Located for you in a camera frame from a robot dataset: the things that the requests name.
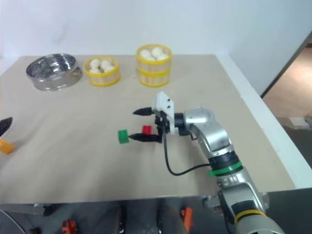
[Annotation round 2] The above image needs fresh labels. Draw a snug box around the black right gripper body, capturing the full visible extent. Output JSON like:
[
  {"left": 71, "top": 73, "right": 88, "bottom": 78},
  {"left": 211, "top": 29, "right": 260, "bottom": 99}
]
[{"left": 153, "top": 111, "right": 171, "bottom": 143}]

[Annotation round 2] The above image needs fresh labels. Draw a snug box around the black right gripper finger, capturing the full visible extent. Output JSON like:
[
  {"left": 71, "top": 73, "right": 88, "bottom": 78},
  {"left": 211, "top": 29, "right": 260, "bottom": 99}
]
[
  {"left": 133, "top": 107, "right": 155, "bottom": 117},
  {"left": 128, "top": 133, "right": 159, "bottom": 143}
]

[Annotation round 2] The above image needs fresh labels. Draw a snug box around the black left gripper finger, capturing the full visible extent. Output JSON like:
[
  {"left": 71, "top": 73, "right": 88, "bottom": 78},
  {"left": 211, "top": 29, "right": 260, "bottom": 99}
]
[{"left": 0, "top": 117, "right": 14, "bottom": 137}]

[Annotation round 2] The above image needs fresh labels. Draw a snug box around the green cube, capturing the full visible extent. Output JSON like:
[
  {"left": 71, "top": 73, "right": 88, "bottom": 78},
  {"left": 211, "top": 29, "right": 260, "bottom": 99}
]
[{"left": 117, "top": 129, "right": 130, "bottom": 145}]

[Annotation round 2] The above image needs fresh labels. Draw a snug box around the yellow cube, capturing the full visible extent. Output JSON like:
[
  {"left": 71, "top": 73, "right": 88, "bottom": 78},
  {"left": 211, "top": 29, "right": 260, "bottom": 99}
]
[{"left": 0, "top": 138, "right": 16, "bottom": 155}]

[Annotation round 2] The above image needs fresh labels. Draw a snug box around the bamboo steamer basket yellow rim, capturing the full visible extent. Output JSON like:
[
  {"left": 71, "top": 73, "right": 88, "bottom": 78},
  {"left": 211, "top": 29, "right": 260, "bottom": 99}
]
[
  {"left": 136, "top": 44, "right": 174, "bottom": 73},
  {"left": 83, "top": 56, "right": 122, "bottom": 87},
  {"left": 137, "top": 68, "right": 171, "bottom": 87}
]

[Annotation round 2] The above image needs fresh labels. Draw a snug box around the stainless steel steamer pot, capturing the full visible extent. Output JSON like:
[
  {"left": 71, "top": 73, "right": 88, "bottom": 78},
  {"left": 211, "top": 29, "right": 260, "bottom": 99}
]
[{"left": 26, "top": 53, "right": 82, "bottom": 92}]

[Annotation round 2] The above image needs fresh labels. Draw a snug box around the orange and black clamp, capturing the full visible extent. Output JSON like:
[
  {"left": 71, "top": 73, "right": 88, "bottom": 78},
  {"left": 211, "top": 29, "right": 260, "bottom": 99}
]
[
  {"left": 180, "top": 206, "right": 195, "bottom": 228},
  {"left": 61, "top": 218, "right": 79, "bottom": 234}
]

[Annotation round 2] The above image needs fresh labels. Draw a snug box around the cardboard box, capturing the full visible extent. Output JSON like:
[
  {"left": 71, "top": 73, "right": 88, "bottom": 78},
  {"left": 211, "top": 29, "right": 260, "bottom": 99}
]
[{"left": 277, "top": 116, "right": 312, "bottom": 130}]

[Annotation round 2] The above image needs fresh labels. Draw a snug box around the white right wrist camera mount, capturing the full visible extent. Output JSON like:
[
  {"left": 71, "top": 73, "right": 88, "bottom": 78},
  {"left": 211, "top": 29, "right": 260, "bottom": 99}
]
[{"left": 151, "top": 91, "right": 180, "bottom": 135}]

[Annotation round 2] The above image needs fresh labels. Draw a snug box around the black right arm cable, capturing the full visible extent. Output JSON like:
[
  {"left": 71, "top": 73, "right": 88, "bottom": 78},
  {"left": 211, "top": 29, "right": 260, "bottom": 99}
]
[{"left": 162, "top": 131, "right": 212, "bottom": 176}]

